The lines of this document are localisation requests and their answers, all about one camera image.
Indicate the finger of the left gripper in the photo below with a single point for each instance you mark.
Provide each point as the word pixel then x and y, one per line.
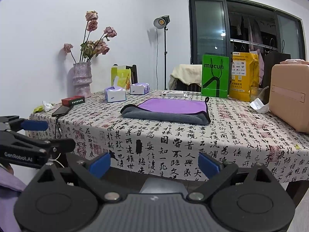
pixel 60 147
pixel 15 123

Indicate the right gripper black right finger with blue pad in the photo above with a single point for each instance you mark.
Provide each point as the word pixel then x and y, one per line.
pixel 243 199

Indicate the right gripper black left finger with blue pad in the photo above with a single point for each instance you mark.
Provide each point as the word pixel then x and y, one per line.
pixel 66 199

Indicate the grey purple microfiber towel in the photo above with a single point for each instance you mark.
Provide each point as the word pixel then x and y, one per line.
pixel 170 110

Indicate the black smartphone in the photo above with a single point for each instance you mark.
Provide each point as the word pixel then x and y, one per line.
pixel 61 111

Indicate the purple fabric sleeve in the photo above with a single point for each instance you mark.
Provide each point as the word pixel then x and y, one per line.
pixel 11 188

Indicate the crumpled green white wrapper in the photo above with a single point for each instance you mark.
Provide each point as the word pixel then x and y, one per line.
pixel 45 106

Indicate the red black power strip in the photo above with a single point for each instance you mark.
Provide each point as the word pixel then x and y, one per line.
pixel 72 101

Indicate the calligraphy print tablecloth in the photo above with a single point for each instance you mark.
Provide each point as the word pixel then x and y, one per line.
pixel 236 133

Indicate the purple tissue pack front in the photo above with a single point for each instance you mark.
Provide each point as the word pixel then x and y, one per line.
pixel 115 94

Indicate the purple tissue pack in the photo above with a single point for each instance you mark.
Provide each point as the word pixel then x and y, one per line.
pixel 115 94
pixel 139 89

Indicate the pink textured vase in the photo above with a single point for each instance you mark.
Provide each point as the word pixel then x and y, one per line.
pixel 82 78

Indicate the yellow-green snack box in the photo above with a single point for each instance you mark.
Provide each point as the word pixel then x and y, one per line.
pixel 121 76

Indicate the clear plastic wrapper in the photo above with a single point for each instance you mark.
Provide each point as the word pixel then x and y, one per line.
pixel 256 97

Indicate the purple tissue pack rear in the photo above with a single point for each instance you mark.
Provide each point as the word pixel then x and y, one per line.
pixel 139 89

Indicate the dried pink roses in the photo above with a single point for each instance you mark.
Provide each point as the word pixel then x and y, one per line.
pixel 93 48

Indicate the dark wooden chair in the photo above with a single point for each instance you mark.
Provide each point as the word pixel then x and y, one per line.
pixel 133 69

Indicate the white flat product box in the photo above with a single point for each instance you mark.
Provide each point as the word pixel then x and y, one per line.
pixel 173 93

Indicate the pink hard suitcase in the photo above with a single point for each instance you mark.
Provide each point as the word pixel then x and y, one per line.
pixel 288 98

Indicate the yellow paper delivery bag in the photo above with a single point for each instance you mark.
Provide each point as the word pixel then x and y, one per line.
pixel 245 75

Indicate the green mucun paper bag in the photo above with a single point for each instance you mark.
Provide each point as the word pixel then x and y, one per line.
pixel 215 76

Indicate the cream cloth on chair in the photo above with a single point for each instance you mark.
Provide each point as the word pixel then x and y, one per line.
pixel 187 74

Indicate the studio light on stand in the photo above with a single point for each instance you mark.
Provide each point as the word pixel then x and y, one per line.
pixel 160 23

